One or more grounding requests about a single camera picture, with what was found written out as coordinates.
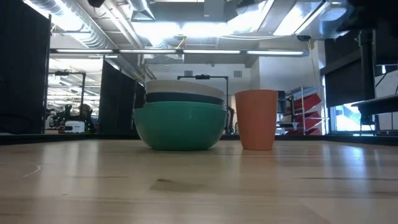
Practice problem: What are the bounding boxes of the navy bowl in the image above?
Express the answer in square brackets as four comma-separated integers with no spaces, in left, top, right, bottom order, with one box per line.
[144,91,225,106]

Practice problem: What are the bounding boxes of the green bowl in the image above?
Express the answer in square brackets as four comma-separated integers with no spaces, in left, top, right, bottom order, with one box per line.
[133,100,228,152]

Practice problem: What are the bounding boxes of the white bowl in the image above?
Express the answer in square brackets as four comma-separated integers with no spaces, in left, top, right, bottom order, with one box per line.
[144,79,226,100]

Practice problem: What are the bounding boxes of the dark grey shelf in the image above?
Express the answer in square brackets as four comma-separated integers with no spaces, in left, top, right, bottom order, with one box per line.
[350,93,398,135]

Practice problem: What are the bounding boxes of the orange plastic cup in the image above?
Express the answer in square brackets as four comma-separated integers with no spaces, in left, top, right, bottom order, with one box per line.
[234,89,279,151]

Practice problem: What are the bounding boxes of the long led light bar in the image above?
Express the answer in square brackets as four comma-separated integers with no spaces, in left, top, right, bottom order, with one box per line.
[49,47,311,58]

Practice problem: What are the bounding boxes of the black partition panel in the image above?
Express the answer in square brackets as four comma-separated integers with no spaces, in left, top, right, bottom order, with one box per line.
[98,59,147,135]
[0,0,52,135]

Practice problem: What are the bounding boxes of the red bin storage rack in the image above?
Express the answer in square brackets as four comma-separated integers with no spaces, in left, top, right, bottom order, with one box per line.
[283,85,330,136]

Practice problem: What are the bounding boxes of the person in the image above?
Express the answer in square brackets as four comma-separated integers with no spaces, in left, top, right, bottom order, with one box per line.
[77,103,96,134]

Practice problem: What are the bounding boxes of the white box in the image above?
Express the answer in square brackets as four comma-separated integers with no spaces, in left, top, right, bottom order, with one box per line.
[64,120,86,134]

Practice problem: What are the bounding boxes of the black window blind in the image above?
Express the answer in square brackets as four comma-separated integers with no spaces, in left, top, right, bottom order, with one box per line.
[320,39,361,108]

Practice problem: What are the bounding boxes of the black camera gantry frame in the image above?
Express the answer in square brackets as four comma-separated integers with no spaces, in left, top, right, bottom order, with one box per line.
[177,73,230,108]
[47,70,87,106]

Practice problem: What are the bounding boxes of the black table rim frame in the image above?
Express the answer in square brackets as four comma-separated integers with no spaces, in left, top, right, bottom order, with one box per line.
[0,133,398,147]

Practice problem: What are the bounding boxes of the black rig frame post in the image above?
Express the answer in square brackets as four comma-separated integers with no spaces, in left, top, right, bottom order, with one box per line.
[337,0,398,101]

